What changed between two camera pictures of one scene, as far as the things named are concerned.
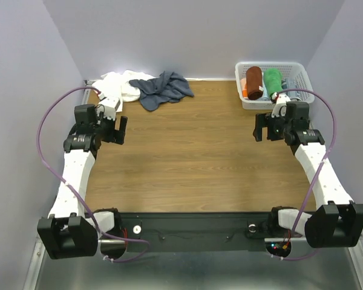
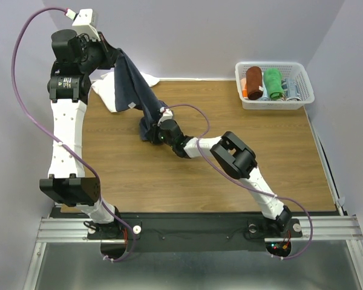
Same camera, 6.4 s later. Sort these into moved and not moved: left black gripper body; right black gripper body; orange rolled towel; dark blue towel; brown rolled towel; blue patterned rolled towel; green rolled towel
Moved: left black gripper body; dark blue towel; right black gripper body
Not moved: orange rolled towel; green rolled towel; brown rolled towel; blue patterned rolled towel
